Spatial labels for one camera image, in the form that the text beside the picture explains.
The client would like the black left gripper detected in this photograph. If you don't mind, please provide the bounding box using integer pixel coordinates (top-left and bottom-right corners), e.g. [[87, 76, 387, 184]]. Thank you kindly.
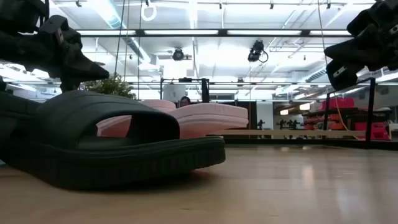
[[0, 14, 110, 93]]

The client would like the black ceiling spotlight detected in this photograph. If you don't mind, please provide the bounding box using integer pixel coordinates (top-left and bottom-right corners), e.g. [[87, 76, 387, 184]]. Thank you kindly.
[[247, 39, 269, 64], [172, 47, 185, 62]]

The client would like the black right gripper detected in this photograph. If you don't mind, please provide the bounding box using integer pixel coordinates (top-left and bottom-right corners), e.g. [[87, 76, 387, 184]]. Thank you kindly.
[[323, 0, 398, 91]]

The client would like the red storage bin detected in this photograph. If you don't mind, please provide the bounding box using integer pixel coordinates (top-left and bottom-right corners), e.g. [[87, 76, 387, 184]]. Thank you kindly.
[[354, 121, 391, 141], [320, 98, 356, 111]]

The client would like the black rubber slide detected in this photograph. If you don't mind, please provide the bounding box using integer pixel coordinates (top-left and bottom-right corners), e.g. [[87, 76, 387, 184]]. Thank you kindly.
[[1, 90, 227, 191], [0, 91, 41, 162]]

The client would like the black aluminium table frame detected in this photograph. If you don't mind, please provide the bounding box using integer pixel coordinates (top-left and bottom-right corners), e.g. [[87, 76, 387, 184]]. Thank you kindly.
[[217, 138, 398, 151]]

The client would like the green potted plant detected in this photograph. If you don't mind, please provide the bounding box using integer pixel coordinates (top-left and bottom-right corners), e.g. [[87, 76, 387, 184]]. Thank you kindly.
[[82, 73, 137, 100]]

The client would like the pink rubber slide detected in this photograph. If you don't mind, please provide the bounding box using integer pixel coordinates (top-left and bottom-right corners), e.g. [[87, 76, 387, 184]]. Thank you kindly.
[[95, 98, 177, 138], [167, 102, 249, 140]]

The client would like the black metal shoe shelf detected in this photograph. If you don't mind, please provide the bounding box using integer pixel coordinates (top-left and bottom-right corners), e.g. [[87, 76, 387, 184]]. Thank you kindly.
[[201, 77, 377, 149]]

